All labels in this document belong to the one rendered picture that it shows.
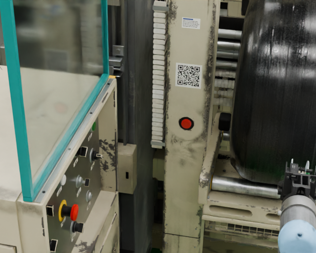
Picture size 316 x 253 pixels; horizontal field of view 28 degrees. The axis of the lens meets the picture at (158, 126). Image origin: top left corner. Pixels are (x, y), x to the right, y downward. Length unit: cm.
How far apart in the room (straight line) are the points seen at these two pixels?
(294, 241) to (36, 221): 50
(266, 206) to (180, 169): 29
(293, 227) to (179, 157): 75
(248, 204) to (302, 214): 61
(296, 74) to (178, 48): 36
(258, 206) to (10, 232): 84
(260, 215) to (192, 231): 30
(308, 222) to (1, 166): 64
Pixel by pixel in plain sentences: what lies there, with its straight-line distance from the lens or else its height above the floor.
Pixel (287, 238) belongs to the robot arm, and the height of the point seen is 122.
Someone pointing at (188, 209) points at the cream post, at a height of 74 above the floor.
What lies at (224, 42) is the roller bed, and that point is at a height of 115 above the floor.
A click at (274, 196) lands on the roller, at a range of 189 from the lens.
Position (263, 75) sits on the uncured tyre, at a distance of 159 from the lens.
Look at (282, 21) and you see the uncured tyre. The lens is 165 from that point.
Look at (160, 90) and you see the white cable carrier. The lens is 185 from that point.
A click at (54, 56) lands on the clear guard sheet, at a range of 128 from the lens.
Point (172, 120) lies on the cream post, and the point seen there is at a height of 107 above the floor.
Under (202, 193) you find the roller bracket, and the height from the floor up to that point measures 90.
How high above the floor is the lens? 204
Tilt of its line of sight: 32 degrees down
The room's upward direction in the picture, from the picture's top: 1 degrees clockwise
